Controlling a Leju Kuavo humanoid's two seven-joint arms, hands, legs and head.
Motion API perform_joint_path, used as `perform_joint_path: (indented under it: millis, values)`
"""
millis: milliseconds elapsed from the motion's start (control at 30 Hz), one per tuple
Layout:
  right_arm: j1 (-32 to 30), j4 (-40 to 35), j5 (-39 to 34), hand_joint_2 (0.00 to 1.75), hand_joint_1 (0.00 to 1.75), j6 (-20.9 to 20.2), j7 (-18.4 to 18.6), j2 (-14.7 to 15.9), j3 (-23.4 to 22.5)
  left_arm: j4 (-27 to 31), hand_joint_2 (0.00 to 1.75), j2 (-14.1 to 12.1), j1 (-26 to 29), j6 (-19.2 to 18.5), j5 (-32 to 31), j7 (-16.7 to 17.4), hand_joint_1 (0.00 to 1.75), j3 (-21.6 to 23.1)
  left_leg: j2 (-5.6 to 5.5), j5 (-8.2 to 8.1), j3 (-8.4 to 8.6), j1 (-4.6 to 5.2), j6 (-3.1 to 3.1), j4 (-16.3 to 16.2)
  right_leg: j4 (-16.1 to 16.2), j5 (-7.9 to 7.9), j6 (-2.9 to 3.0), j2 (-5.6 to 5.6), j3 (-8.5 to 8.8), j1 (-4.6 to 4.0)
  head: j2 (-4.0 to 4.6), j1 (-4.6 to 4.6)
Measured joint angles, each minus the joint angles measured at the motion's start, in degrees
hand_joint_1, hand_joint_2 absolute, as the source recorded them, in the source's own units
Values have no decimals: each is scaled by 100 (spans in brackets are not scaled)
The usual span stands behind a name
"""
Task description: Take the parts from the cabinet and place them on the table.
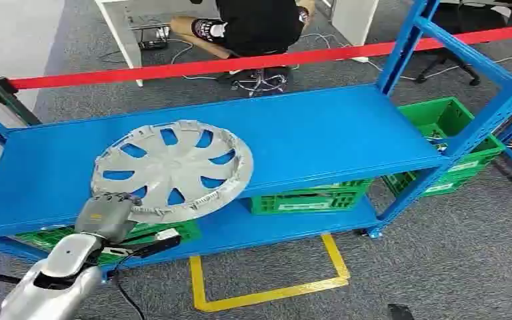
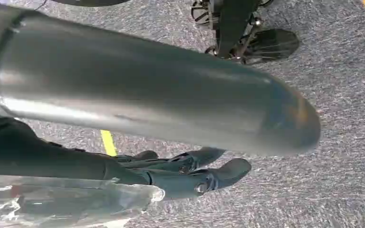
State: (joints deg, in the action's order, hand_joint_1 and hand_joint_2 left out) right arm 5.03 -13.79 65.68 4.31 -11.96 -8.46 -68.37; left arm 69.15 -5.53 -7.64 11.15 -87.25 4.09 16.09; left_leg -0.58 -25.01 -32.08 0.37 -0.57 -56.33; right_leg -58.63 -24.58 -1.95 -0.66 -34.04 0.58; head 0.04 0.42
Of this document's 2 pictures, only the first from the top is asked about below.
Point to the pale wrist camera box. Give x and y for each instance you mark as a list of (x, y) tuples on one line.
[(167, 234)]

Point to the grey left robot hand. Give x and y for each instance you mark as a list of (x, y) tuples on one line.
[(106, 216)]

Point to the black stool with chrome base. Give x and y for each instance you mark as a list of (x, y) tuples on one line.
[(260, 79)]

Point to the green plastic crate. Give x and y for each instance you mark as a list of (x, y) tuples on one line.
[(441, 117), (437, 187), (53, 236), (309, 201)]

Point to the white desk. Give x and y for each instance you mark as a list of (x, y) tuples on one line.
[(123, 44)]

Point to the white panel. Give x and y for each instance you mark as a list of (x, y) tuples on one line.
[(353, 20)]

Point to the black office chair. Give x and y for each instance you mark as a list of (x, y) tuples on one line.
[(454, 57)]

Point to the silver plastic wheel cover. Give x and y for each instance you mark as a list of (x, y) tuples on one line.
[(172, 172)]

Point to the black robot foot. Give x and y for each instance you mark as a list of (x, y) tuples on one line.
[(401, 312)]

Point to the black box device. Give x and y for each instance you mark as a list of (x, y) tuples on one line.
[(153, 43)]

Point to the person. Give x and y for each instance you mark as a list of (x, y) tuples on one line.
[(256, 26)]

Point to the long red barrier belt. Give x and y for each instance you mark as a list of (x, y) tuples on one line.
[(238, 64)]

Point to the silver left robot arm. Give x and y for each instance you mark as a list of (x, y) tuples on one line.
[(68, 258)]

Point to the black barrier post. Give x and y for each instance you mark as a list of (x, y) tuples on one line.
[(0, 90)]

